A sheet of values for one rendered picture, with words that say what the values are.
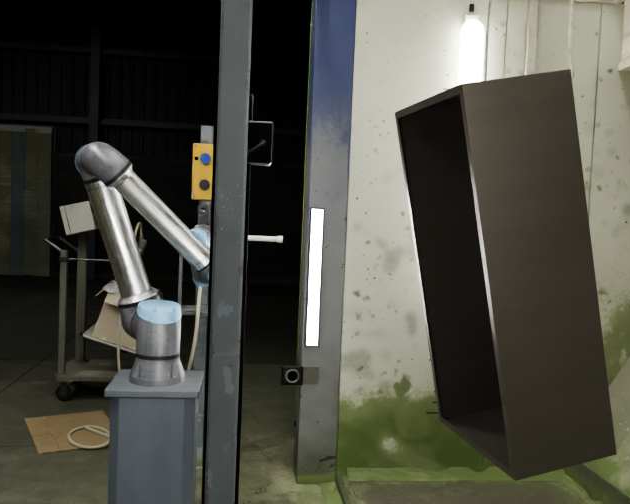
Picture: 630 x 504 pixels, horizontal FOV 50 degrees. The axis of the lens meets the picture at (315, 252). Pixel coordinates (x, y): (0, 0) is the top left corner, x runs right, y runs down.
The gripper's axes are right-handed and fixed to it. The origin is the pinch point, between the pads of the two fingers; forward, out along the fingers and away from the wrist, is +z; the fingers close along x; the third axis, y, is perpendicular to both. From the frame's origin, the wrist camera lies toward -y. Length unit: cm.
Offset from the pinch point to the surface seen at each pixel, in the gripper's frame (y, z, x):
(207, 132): -39, 35, -3
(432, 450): 123, 15, 79
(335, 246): 21, 19, 49
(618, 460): 127, -8, 156
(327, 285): 38, 16, 43
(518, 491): 141, 0, 114
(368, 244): 23, 21, 64
